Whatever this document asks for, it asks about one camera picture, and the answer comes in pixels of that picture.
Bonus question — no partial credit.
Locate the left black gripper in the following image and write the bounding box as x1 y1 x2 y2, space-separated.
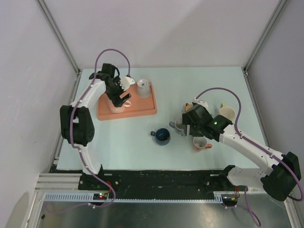
106 76 131 107

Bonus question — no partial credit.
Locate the grey blue mug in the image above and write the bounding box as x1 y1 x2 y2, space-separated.
169 118 184 135

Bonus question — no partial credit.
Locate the large peach mug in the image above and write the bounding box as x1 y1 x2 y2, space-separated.
107 99 132 114

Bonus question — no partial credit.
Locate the small pink mug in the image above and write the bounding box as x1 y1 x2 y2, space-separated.
192 137 213 152

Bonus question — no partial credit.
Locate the clear glass mug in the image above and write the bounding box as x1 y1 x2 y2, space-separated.
137 78 151 99

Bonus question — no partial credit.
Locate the dark blue mug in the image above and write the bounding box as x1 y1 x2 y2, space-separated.
150 128 171 146

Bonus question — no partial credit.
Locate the orange mug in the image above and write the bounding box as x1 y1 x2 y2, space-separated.
184 103 193 113

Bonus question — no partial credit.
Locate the yellow faceted mug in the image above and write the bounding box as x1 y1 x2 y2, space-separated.
219 103 236 121

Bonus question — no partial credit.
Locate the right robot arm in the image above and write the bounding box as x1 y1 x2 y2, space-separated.
182 104 301 201

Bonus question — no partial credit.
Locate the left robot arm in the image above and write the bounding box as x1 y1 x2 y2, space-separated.
60 63 135 190

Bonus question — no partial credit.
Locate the salmon plastic tray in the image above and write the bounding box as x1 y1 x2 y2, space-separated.
97 81 157 121

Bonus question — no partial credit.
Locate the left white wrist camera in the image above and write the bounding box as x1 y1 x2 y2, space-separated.
120 76 135 91

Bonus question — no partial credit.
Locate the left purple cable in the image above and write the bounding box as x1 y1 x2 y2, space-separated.
44 48 132 214

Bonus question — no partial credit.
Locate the purple cable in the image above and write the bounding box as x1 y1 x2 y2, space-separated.
44 48 132 214
195 87 303 226

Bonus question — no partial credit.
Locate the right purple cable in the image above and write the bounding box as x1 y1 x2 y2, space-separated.
195 87 303 226

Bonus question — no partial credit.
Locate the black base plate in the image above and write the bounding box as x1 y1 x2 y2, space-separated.
78 170 236 200

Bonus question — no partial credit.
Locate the left aluminium frame post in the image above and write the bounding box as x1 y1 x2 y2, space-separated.
35 0 80 75

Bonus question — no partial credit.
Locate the aluminium frame post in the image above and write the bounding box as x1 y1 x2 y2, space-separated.
35 0 80 75
243 0 290 76

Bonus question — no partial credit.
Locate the aluminium front rail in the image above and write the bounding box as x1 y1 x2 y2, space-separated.
34 172 292 193

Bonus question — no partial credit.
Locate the white cable duct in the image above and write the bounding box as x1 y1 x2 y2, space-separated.
44 192 237 203

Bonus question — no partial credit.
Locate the right aluminium frame post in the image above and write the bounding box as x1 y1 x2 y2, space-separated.
243 0 290 76

